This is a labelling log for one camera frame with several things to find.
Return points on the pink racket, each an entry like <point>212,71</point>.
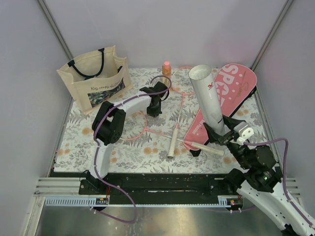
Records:
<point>172,146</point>
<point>193,144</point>

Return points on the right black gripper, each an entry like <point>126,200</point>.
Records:
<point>214,137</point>

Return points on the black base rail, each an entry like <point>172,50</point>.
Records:
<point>162,186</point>

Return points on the pink racket cover bag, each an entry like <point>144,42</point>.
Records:
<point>234,84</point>

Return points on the white cable duct strip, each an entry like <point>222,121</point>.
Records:
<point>212,201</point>

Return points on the floral table mat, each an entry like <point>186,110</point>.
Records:
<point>148,153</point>

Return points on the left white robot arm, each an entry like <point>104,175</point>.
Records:
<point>109,123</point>

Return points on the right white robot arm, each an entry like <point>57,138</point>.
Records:
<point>259,181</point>

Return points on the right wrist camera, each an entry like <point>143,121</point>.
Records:
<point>244,131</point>

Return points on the white shuttlecock tube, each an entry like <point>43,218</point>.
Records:
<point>204,88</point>

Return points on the beige canvas tote bag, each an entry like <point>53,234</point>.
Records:
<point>95,77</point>

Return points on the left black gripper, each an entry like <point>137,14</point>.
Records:
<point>156,112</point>

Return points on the orange drink bottle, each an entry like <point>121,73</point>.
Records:
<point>166,69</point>

